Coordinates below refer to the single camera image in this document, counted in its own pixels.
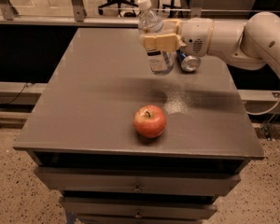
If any clear blue plastic water bottle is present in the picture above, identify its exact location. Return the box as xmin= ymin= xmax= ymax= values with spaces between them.
xmin=137 ymin=0 xmax=174 ymax=76

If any red apple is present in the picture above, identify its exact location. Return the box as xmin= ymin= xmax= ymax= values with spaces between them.
xmin=133 ymin=105 xmax=167 ymax=138

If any lower grey drawer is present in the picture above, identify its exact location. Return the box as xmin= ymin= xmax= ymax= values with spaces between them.
xmin=60 ymin=197 xmax=217 ymax=219

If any white cable on right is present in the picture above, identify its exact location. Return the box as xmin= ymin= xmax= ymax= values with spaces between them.
xmin=245 ymin=81 xmax=280 ymax=117

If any metal railing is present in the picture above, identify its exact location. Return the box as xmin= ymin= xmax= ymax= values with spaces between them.
xmin=0 ymin=0 xmax=256 ymax=26

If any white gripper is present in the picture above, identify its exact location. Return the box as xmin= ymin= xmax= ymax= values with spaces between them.
xmin=140 ymin=18 xmax=214 ymax=57

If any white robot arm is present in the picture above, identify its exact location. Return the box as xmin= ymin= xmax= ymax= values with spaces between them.
xmin=140 ymin=12 xmax=280 ymax=79

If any blue Pepsi soda can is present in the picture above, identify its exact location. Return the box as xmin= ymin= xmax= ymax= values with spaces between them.
xmin=176 ymin=50 xmax=201 ymax=73

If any grey drawer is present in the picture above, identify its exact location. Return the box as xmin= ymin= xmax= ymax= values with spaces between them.
xmin=35 ymin=167 xmax=240 ymax=196
xmin=60 ymin=197 xmax=217 ymax=219

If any black cable on left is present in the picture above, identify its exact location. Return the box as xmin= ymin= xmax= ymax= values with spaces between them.
xmin=0 ymin=82 xmax=34 ymax=105

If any upper grey drawer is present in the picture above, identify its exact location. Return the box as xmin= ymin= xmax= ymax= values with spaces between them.
xmin=35 ymin=167 xmax=240 ymax=196

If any grey drawer cabinet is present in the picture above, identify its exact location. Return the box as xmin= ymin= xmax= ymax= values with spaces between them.
xmin=15 ymin=28 xmax=264 ymax=224

